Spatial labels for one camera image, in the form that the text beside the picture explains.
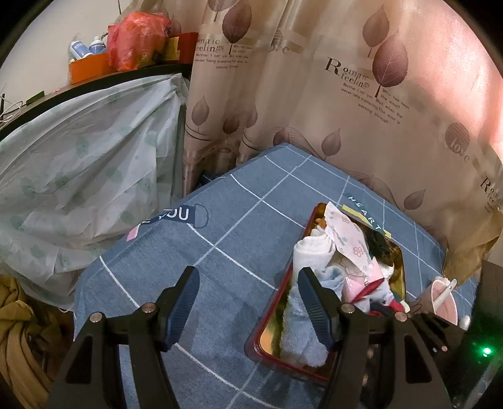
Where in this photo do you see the blue white bottle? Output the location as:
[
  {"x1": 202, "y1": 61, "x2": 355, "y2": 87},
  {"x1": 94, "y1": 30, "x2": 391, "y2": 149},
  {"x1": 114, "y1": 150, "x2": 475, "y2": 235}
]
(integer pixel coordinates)
[
  {"x1": 89, "y1": 36, "x2": 107, "y2": 54},
  {"x1": 69, "y1": 40, "x2": 92, "y2": 60}
]

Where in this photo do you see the orange storage box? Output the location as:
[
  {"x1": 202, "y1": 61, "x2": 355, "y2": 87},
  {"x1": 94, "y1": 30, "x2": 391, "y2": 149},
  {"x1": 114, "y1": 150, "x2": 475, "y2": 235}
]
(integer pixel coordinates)
[{"x1": 68, "y1": 53, "x2": 115, "y2": 85}]

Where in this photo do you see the red plastic bag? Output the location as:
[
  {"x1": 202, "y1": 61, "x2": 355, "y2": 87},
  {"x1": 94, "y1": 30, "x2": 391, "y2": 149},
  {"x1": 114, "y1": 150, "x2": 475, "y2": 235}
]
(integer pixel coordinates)
[{"x1": 107, "y1": 11, "x2": 170, "y2": 71}]

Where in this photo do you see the white towel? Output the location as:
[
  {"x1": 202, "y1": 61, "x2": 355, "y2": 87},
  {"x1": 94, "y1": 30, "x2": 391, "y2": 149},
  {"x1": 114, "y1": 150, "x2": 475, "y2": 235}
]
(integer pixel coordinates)
[{"x1": 291, "y1": 227, "x2": 336, "y2": 285}]

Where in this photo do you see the light blue towel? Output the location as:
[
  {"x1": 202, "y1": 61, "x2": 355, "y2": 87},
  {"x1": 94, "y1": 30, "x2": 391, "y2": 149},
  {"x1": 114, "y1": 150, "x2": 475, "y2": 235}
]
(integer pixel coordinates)
[{"x1": 280, "y1": 284, "x2": 328, "y2": 367}]

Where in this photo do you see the beige leaf print curtain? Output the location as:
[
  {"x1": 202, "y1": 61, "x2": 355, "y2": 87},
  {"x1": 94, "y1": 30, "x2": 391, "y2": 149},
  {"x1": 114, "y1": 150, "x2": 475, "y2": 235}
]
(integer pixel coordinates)
[{"x1": 164, "y1": 1, "x2": 502, "y2": 253}]

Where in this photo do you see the pink ceramic mug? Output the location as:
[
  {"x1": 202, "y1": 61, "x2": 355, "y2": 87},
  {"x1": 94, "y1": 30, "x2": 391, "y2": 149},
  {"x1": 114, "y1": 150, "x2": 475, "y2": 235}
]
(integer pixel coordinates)
[{"x1": 410, "y1": 277, "x2": 459, "y2": 326}]

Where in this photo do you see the blue checked tablecloth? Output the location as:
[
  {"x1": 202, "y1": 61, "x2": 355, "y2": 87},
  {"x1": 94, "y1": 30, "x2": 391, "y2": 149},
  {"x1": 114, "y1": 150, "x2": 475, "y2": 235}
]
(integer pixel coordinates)
[{"x1": 74, "y1": 145, "x2": 445, "y2": 408}]

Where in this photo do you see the orange deer toy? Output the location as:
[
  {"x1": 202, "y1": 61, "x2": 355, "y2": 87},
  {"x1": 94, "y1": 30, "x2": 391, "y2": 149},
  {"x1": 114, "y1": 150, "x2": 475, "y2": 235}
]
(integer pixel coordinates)
[{"x1": 315, "y1": 217, "x2": 327, "y2": 229}]

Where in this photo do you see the pink white wipes pack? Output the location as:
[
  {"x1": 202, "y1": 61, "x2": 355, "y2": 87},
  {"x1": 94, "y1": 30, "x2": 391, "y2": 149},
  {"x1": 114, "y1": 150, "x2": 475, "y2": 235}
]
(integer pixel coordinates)
[{"x1": 341, "y1": 257, "x2": 395, "y2": 303}]

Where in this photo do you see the olive green clothes pile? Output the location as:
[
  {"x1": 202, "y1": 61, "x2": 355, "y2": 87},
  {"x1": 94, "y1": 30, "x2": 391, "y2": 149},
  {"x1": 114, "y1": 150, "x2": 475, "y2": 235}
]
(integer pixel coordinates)
[{"x1": 1, "y1": 274, "x2": 74, "y2": 408}]

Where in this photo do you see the red gold tin box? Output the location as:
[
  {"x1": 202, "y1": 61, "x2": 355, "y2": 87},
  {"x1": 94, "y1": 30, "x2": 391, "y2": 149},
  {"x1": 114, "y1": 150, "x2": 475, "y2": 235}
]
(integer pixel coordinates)
[{"x1": 245, "y1": 203, "x2": 406, "y2": 384}]

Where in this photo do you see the brown kraft snack bag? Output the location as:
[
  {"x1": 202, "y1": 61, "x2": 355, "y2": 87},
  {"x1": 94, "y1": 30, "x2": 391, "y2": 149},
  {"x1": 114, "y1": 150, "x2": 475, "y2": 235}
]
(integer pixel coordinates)
[{"x1": 443, "y1": 212, "x2": 502, "y2": 285}]

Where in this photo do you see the pale green plastic cover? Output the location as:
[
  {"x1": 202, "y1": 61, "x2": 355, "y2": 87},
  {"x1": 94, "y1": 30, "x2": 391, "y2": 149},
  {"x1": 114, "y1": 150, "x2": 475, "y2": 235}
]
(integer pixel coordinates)
[{"x1": 1, "y1": 74, "x2": 189, "y2": 309}]

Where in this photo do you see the floral white tissue packet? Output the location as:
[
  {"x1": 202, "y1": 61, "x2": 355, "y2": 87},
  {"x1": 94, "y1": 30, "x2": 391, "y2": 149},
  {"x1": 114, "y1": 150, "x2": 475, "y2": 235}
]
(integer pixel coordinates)
[{"x1": 323, "y1": 202, "x2": 383, "y2": 285}]

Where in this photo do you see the red yellow box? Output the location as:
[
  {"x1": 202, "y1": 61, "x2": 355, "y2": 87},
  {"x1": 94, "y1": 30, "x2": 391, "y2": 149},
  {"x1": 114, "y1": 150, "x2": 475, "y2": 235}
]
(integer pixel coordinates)
[{"x1": 162, "y1": 32, "x2": 199, "y2": 65}]

